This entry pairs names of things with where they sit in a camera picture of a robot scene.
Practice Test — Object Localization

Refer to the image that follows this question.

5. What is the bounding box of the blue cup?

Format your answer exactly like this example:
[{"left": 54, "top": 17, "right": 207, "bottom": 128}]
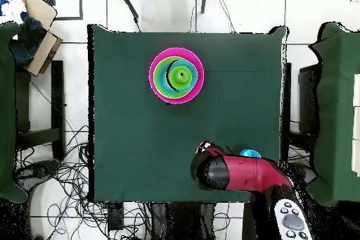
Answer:
[{"left": 239, "top": 149, "right": 262, "bottom": 158}]

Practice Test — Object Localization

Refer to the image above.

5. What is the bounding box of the large green bowl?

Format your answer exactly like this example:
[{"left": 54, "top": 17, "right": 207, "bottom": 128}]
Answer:
[{"left": 153, "top": 56, "right": 196, "bottom": 99}]

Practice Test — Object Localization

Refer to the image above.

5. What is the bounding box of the green cup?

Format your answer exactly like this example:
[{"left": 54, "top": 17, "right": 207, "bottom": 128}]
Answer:
[{"left": 167, "top": 62, "right": 195, "bottom": 89}]

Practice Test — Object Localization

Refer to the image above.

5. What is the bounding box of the small light blue bowl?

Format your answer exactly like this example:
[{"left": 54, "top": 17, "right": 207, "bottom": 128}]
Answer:
[{"left": 165, "top": 59, "right": 199, "bottom": 94}]

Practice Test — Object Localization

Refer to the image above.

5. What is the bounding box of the large pink bowl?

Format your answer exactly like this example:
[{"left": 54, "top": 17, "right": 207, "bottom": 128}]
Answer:
[{"left": 148, "top": 47, "right": 205, "bottom": 105}]

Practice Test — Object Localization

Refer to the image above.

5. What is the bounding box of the stack of white boxes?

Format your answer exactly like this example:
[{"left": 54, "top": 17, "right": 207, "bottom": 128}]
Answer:
[{"left": 351, "top": 72, "right": 360, "bottom": 177}]

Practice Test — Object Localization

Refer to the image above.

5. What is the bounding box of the dark green table cloth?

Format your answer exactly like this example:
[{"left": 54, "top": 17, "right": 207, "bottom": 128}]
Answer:
[{"left": 87, "top": 23, "right": 289, "bottom": 204}]

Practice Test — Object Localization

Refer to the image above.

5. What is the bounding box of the black chair base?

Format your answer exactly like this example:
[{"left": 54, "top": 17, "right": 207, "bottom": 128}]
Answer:
[
  {"left": 292, "top": 162, "right": 319, "bottom": 187},
  {"left": 13, "top": 160, "right": 61, "bottom": 190}
]

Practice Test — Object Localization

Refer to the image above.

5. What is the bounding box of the green cloth side table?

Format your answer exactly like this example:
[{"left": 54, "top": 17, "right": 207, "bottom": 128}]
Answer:
[
  {"left": 0, "top": 21, "right": 29, "bottom": 204},
  {"left": 307, "top": 21, "right": 360, "bottom": 207}
]

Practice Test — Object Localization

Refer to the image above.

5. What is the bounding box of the cardboard box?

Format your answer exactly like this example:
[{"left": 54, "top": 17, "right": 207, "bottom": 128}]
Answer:
[{"left": 19, "top": 0, "right": 64, "bottom": 77}]

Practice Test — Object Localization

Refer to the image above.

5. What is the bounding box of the dark blue cloth bag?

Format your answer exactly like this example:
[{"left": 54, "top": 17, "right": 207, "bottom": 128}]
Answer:
[{"left": 8, "top": 11, "right": 47, "bottom": 68}]

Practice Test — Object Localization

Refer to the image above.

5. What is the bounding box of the tangle of floor cables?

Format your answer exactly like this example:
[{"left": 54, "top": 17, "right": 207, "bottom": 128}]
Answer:
[{"left": 13, "top": 124, "right": 154, "bottom": 240}]

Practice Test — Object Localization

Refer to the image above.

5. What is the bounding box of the black bench frame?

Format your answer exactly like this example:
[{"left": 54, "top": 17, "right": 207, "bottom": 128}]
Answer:
[{"left": 15, "top": 59, "right": 66, "bottom": 162}]

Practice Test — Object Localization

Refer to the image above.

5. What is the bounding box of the black square frame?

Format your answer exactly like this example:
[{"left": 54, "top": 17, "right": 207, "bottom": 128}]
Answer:
[{"left": 41, "top": 0, "right": 84, "bottom": 21}]

